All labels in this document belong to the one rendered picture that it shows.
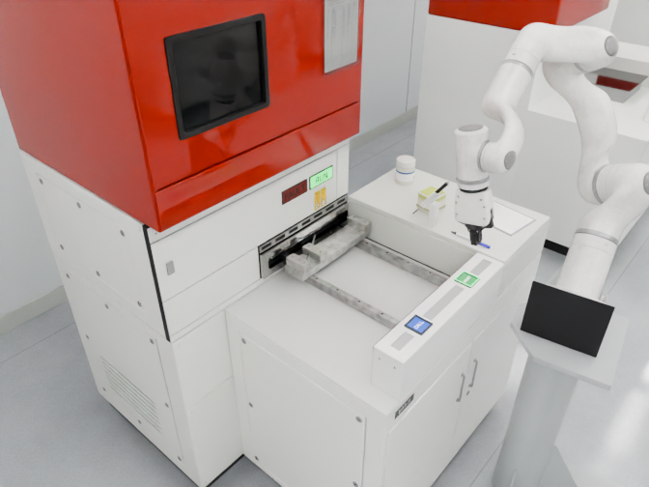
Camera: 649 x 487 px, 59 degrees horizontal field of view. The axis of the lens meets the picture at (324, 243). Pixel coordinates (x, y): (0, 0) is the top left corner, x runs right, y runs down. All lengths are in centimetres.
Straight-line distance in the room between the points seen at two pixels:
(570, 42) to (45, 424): 242
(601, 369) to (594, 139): 65
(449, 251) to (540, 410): 58
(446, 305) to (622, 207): 56
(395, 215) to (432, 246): 17
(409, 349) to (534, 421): 68
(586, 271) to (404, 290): 55
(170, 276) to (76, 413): 129
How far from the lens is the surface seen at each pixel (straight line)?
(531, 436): 212
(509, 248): 191
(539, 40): 169
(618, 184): 181
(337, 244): 199
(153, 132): 137
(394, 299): 186
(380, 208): 204
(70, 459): 265
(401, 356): 148
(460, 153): 153
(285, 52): 160
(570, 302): 173
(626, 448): 277
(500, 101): 157
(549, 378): 192
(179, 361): 182
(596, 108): 181
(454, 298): 168
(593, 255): 178
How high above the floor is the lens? 201
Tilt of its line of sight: 35 degrees down
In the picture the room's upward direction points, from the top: straight up
